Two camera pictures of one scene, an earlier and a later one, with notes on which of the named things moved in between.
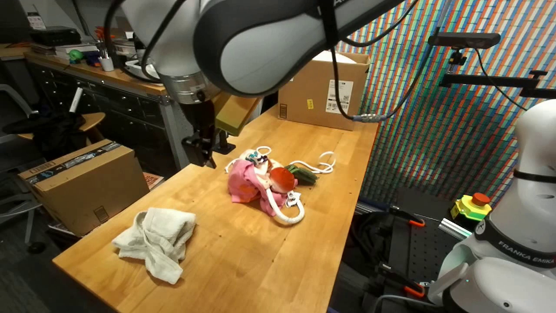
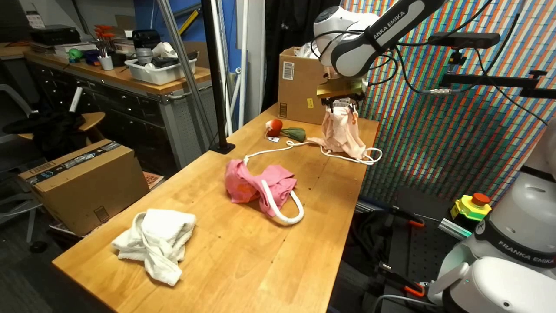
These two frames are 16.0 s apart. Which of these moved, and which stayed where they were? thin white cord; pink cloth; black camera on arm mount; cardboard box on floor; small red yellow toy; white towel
Moved: small red yellow toy; thin white cord
Stayed: cardboard box on floor; black camera on arm mount; white towel; pink cloth
